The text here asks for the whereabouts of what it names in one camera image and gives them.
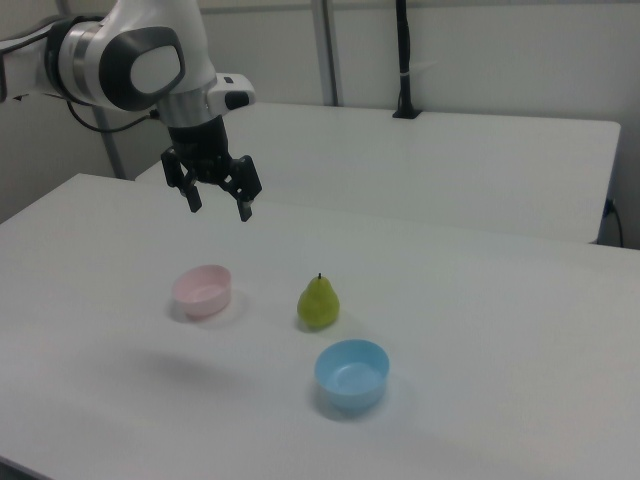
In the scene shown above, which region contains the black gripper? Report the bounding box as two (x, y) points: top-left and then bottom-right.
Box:
(160, 116), (264, 224)

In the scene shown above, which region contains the green pear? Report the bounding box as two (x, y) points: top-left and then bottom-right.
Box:
(297, 272), (342, 330)

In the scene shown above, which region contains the pink plastic bowl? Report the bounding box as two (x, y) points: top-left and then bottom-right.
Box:
(171, 264), (233, 321)

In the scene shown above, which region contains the blue plastic bowl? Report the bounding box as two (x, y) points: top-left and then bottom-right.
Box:
(313, 338), (391, 412)

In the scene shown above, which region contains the grey partition post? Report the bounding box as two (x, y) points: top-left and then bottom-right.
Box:
(93, 104), (127, 180)
(311, 0), (342, 107)

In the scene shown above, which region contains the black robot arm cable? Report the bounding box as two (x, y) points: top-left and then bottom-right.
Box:
(66, 98), (162, 134)

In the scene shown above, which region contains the black camera pole with clamp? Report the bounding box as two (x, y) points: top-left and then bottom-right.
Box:
(391, 0), (424, 121)

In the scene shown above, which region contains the black wall cable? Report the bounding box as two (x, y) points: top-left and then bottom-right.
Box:
(602, 197), (627, 247)

